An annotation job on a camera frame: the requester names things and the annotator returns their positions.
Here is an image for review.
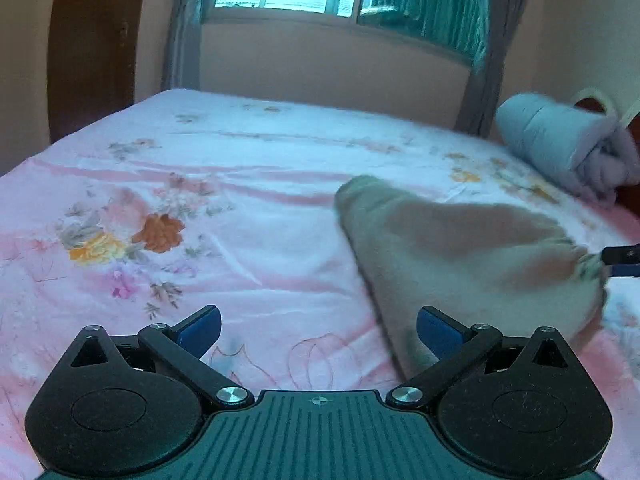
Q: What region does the grey curtain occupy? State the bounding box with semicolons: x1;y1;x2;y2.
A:
454;0;532;137
161;0;222;94

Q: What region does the beige towel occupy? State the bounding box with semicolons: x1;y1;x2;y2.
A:
334;175;609;382

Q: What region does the rolled grey quilt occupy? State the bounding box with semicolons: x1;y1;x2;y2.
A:
496;92;640;207

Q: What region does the teal sheer curtain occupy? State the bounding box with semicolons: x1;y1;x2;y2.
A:
359;0;492;69

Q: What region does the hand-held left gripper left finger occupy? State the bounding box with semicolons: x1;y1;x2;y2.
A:
70;305;256;409

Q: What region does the white curved strap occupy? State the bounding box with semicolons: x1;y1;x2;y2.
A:
570;87;620;117

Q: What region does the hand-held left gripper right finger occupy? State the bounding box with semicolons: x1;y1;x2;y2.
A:
387;306;574;409

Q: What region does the brown wooden door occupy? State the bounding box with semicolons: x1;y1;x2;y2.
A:
47;0;152;147

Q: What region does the bed with floral pink sheet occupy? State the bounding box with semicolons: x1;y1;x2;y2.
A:
0;88;640;480

